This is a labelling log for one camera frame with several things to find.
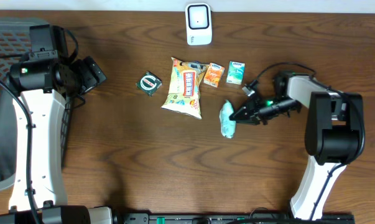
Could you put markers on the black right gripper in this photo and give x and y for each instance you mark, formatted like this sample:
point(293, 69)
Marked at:
point(252, 114)

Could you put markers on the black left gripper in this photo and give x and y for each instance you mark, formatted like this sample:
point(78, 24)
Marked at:
point(89, 76)

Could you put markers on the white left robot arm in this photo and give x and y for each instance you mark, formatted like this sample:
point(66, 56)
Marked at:
point(43, 86)

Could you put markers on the green Kleenex tissue pack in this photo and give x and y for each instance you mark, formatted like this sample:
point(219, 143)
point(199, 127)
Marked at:
point(235, 73)

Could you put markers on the green white small pack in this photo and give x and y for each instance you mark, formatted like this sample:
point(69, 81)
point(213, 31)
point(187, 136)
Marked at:
point(149, 83)

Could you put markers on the dark grey plastic basket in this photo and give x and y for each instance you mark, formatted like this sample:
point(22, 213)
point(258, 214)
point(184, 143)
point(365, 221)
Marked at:
point(14, 42)

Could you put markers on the mint green wipes pack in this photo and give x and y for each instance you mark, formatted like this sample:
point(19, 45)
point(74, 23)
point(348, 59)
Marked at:
point(228, 126)

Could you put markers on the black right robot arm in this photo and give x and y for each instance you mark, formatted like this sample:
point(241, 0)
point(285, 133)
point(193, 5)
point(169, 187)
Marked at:
point(334, 133)

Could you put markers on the orange Kleenex tissue pack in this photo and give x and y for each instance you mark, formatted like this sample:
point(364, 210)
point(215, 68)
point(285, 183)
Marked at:
point(213, 75)

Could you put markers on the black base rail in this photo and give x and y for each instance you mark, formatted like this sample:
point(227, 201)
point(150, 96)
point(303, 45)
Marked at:
point(260, 217)

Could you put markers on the yellow wet wipes pack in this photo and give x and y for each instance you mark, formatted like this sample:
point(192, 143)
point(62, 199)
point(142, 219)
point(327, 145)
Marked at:
point(184, 92)

